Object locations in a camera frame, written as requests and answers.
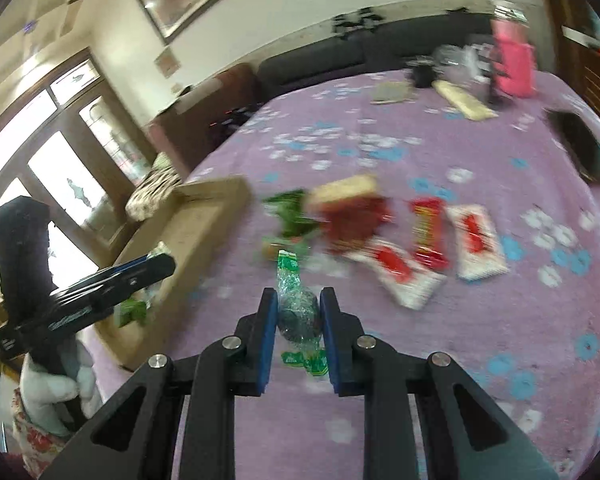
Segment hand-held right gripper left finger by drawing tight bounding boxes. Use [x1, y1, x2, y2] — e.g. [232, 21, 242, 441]
[40, 287, 281, 480]

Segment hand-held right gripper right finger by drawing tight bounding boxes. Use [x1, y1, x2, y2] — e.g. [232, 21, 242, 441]
[319, 287, 561, 480]

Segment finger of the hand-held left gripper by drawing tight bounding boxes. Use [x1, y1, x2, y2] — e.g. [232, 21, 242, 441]
[86, 254, 155, 282]
[50, 253, 177, 312]

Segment bright green snack packet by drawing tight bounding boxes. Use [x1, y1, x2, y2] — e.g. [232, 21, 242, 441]
[114, 299, 149, 329]

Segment green clear-wrapped dark candy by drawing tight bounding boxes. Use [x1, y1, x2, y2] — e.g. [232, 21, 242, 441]
[276, 249, 329, 377]

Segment cardboard box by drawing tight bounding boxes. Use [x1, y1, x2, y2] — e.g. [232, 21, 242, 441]
[97, 176, 254, 374]

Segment small green clear packet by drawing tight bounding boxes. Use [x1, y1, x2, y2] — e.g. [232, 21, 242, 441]
[259, 236, 312, 262]

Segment red and white packet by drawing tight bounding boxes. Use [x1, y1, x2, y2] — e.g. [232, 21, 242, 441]
[446, 204, 509, 282]
[349, 239, 447, 309]

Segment clear-wrapped beige wafer packet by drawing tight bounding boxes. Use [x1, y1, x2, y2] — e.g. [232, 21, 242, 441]
[307, 174, 397, 257]

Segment dark green snack packet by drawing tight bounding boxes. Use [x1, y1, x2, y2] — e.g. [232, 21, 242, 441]
[261, 189, 322, 241]

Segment red yellow striped packet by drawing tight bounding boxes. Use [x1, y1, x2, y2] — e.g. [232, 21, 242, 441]
[409, 198, 452, 272]

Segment brown patterned blanket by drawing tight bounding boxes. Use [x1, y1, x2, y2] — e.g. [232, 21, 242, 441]
[124, 157, 187, 222]

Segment wooden glass door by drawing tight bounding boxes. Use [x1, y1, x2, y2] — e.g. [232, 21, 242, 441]
[0, 49, 154, 343]

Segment purple floral blanket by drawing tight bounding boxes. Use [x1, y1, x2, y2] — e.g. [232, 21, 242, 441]
[90, 67, 600, 480]

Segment brown sofa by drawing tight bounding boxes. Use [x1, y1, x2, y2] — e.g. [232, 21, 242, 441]
[146, 62, 262, 177]

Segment black devices pile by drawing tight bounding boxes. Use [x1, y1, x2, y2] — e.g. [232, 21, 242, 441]
[209, 104, 253, 129]

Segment person's red floral garment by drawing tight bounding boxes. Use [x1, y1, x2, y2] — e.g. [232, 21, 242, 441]
[11, 386, 74, 479]

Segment small booklet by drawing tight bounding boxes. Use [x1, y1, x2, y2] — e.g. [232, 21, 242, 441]
[371, 82, 414, 106]

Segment long cream packet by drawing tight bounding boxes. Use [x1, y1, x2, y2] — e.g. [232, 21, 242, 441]
[431, 79, 499, 122]

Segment black sofa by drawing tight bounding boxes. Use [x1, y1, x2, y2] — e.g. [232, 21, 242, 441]
[256, 11, 497, 107]

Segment small black container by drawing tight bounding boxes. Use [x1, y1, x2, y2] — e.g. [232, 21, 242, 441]
[411, 59, 435, 89]

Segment clear plastic bag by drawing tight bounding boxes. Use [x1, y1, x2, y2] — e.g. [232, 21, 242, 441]
[429, 44, 482, 82]

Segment black clamp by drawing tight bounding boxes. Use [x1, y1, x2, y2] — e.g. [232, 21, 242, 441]
[357, 6, 384, 31]
[331, 12, 359, 39]

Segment black tablet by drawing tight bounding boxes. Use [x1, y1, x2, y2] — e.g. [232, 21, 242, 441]
[546, 109, 600, 187]

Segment pink box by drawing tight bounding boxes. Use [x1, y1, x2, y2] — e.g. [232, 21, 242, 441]
[489, 16, 537, 99]

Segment wall plaque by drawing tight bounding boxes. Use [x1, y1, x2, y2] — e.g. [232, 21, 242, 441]
[154, 46, 182, 79]

